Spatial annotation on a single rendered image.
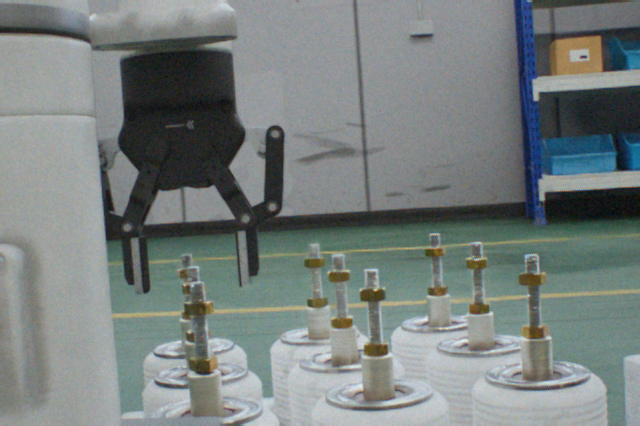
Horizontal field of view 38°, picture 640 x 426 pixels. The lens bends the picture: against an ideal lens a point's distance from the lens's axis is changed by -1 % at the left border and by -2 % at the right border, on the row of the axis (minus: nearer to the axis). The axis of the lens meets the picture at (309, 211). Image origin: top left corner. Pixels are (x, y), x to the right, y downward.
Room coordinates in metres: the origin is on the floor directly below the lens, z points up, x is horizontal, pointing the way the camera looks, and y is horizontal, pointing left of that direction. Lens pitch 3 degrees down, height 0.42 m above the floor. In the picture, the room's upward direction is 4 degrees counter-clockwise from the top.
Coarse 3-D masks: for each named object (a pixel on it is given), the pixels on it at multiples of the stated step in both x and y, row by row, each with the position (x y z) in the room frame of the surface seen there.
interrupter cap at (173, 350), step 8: (168, 344) 0.87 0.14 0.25; (176, 344) 0.87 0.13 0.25; (216, 344) 0.86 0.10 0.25; (224, 344) 0.86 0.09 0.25; (232, 344) 0.85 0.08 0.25; (160, 352) 0.84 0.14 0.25; (168, 352) 0.84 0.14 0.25; (176, 352) 0.83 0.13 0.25; (184, 352) 0.83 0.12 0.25; (216, 352) 0.82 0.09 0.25; (224, 352) 0.83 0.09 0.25
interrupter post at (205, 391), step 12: (192, 372) 0.62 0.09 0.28; (216, 372) 0.62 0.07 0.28; (192, 384) 0.61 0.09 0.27; (204, 384) 0.61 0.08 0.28; (216, 384) 0.61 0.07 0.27; (192, 396) 0.61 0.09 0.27; (204, 396) 0.61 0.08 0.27; (216, 396) 0.61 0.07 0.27; (192, 408) 0.61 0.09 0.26; (204, 408) 0.61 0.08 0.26; (216, 408) 0.61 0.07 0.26
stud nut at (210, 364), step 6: (192, 360) 0.61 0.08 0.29; (198, 360) 0.61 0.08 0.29; (204, 360) 0.61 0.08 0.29; (210, 360) 0.61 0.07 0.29; (216, 360) 0.62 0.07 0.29; (192, 366) 0.61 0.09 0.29; (198, 366) 0.61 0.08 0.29; (204, 366) 0.61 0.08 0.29; (210, 366) 0.61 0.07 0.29; (216, 366) 0.62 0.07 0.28; (198, 372) 0.61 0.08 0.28; (204, 372) 0.61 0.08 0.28
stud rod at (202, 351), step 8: (192, 288) 0.62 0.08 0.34; (200, 288) 0.62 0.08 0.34; (192, 296) 0.62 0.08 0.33; (200, 296) 0.62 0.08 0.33; (200, 320) 0.62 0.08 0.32; (200, 328) 0.62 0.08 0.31; (200, 336) 0.62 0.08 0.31; (200, 344) 0.62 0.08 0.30; (200, 352) 0.62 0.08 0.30; (208, 352) 0.62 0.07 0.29
